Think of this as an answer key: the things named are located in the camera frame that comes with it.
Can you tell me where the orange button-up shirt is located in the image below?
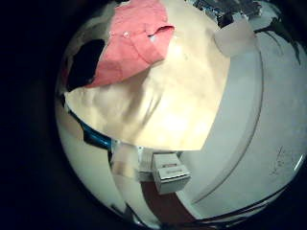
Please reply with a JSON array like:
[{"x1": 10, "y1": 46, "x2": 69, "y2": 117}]
[{"x1": 84, "y1": 0, "x2": 177, "y2": 89}]

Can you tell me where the blue curved pipe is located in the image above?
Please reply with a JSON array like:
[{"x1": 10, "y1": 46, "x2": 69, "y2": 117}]
[{"x1": 68, "y1": 109, "x2": 113, "y2": 150}]

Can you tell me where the white printed carton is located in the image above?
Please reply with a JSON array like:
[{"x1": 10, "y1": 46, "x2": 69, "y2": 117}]
[{"x1": 152, "y1": 152, "x2": 192, "y2": 196}]

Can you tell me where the white round planter pot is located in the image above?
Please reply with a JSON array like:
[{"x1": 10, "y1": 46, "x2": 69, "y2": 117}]
[{"x1": 213, "y1": 17, "x2": 258, "y2": 58}]

